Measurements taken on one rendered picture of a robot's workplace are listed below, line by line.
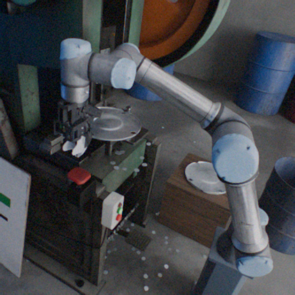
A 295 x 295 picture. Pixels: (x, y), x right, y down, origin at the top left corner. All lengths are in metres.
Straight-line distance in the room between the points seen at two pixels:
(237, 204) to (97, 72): 0.54
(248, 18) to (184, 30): 2.98
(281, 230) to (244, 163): 1.21
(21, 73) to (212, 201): 1.13
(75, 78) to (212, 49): 3.77
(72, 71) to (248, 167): 0.51
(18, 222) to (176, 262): 0.87
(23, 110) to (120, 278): 0.97
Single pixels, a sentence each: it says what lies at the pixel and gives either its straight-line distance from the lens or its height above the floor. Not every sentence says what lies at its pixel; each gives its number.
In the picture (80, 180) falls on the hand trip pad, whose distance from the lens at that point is 0.97.
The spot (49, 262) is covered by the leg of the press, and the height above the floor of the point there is 0.03.
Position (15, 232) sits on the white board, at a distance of 1.51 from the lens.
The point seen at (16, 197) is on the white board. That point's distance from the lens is 1.40.
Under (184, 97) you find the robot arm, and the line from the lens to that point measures 0.85.
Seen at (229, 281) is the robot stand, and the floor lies 0.35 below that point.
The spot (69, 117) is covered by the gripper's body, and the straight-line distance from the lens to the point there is 0.83.
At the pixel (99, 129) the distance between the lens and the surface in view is 1.20.
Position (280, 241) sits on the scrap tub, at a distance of 2.00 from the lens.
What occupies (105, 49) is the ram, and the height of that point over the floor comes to 1.09.
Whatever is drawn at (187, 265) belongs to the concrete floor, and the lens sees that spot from 1.75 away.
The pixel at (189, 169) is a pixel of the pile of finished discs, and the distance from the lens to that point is 1.78.
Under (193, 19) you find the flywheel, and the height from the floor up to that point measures 1.22.
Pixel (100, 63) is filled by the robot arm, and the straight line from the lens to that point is 0.73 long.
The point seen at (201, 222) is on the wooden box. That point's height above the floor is 0.17.
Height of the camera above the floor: 1.39
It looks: 33 degrees down
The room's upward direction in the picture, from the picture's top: 10 degrees clockwise
